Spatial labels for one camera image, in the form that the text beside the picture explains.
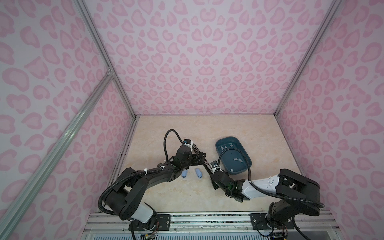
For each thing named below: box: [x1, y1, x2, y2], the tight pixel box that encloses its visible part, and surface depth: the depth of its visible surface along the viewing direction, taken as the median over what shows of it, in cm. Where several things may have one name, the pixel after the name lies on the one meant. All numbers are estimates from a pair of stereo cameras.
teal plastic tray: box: [215, 136, 252, 175], surface depth 97 cm
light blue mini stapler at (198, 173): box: [195, 168, 203, 179], surface depth 90 cm
